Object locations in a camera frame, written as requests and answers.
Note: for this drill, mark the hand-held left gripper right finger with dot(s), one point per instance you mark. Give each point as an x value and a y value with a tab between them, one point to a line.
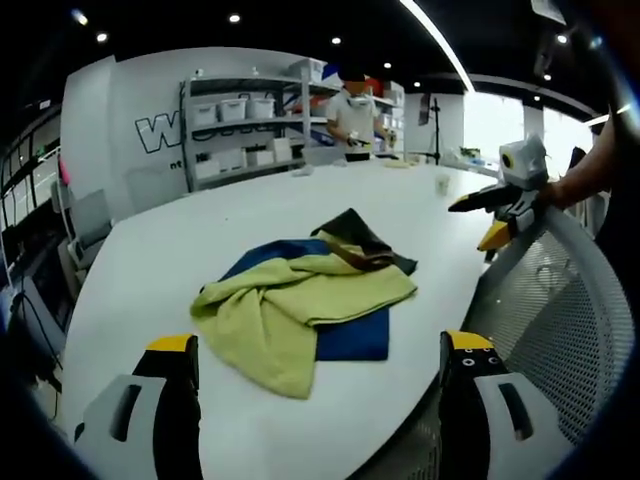
492	405

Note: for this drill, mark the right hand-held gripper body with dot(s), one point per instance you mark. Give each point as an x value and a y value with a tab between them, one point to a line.
522	160

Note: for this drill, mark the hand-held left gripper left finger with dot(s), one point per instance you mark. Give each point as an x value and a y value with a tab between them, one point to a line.
150	400

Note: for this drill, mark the blue towel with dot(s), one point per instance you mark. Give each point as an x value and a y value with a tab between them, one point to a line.
357	337

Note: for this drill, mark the yellow-green garment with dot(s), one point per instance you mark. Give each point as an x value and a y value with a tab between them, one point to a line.
280	320

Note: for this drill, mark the person's right hand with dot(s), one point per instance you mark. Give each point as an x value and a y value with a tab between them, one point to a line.
556	192

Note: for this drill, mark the small white cup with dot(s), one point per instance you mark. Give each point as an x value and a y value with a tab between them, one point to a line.
442	185

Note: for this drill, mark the black tripod stand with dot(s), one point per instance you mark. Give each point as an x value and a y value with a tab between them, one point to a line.
436	131

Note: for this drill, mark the pale yellow flat object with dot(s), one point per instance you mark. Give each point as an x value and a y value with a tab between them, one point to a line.
399	165

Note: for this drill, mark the white mesh office chair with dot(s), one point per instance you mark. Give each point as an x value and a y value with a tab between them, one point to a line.
555	310

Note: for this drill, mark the dark brown cloth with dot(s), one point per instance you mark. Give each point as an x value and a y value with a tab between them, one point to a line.
365	240

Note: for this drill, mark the long ceiling light strip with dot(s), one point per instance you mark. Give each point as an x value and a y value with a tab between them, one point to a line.
440	42

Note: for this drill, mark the white crumpled cloth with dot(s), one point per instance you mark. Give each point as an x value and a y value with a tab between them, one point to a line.
302	172

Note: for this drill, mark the white storage bin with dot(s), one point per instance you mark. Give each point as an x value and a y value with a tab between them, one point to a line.
205	113
260	107
232	109

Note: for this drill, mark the pink hanging object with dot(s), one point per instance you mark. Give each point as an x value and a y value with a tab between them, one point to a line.
62	170

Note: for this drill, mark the grey metal storage shelf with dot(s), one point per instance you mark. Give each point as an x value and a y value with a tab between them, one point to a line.
235	132

